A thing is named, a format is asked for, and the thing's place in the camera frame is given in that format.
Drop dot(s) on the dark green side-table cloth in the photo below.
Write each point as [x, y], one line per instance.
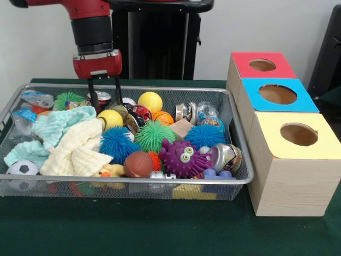
[333, 100]

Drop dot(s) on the crushed red soda can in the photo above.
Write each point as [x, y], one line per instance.
[103, 98]

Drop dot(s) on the black and white soccer ball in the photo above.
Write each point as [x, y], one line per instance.
[22, 168]

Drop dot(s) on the yellow smiley ball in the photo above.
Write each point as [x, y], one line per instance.
[110, 118]

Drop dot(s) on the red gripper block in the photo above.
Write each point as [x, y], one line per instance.
[98, 66]

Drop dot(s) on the dark green table cloth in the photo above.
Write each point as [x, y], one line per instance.
[160, 229]

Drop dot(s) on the blue spiky rubber ball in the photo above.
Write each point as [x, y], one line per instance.
[118, 144]
[205, 136]

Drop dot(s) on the black stand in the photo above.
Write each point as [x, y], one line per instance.
[327, 53]

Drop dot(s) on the mint green cloth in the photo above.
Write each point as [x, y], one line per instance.
[58, 121]

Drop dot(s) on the brown toy football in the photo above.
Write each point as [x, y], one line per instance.
[138, 164]

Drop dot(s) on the shallow mesh bin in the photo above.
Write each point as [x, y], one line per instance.
[133, 190]

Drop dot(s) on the wooden box with three holes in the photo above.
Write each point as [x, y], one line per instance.
[293, 186]

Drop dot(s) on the green spiky rubber ball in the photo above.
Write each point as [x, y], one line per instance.
[153, 136]

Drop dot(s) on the plain yellow ball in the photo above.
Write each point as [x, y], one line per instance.
[150, 102]

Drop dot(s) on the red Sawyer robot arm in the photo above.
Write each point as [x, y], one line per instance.
[90, 29]

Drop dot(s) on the purple spiky monster toy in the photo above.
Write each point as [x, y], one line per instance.
[178, 160]

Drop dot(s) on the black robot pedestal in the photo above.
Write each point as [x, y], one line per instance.
[160, 48]

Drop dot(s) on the cream waffle cloth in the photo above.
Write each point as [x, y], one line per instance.
[77, 149]

